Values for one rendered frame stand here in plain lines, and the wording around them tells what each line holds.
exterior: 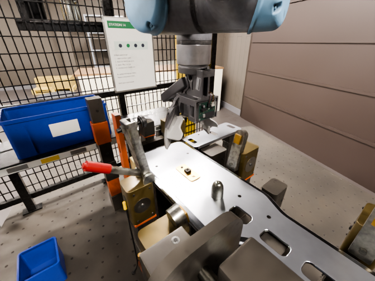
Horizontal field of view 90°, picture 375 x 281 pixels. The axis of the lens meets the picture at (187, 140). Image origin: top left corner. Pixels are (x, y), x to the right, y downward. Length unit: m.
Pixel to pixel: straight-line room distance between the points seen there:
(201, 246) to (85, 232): 0.74
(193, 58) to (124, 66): 0.60
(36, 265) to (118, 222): 0.27
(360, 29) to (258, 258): 2.55
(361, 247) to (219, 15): 0.49
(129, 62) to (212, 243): 0.88
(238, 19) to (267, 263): 0.26
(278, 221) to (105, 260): 0.58
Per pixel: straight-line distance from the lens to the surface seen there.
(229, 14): 0.27
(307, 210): 1.03
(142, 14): 0.32
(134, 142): 0.42
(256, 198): 0.54
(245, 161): 0.65
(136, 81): 1.01
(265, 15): 0.27
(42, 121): 0.76
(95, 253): 0.84
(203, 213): 0.48
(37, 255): 0.86
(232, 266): 0.20
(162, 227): 0.37
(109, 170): 0.44
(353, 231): 0.54
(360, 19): 2.67
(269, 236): 0.49
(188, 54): 0.41
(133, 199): 0.49
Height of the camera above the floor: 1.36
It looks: 28 degrees down
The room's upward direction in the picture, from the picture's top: straight up
